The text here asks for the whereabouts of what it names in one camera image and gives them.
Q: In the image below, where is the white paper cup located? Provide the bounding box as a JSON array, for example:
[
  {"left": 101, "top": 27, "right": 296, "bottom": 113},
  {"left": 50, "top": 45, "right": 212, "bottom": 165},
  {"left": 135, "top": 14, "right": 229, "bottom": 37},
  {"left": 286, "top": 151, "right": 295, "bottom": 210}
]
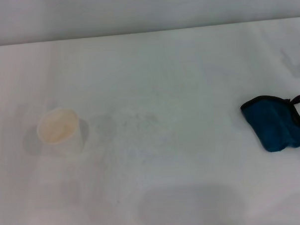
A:
[{"left": 36, "top": 107, "right": 85, "bottom": 158}]

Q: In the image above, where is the blue rag with black trim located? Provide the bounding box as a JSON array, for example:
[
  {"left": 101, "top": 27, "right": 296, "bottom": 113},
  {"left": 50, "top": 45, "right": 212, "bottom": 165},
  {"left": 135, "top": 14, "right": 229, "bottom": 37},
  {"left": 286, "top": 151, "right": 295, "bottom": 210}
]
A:
[{"left": 239, "top": 94, "right": 300, "bottom": 155}]

